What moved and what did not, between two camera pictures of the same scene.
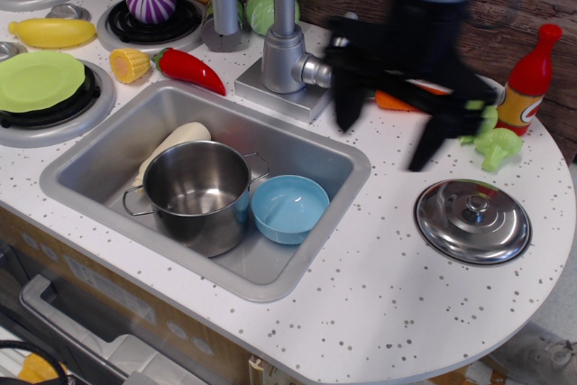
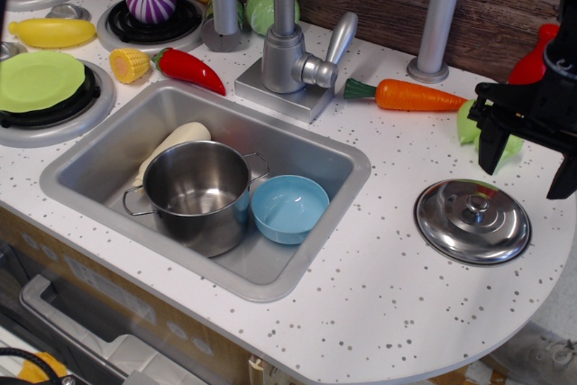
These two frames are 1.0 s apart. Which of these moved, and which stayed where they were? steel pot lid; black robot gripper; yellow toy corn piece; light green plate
Moved: black robot gripper
Stayed: light green plate; yellow toy corn piece; steel pot lid
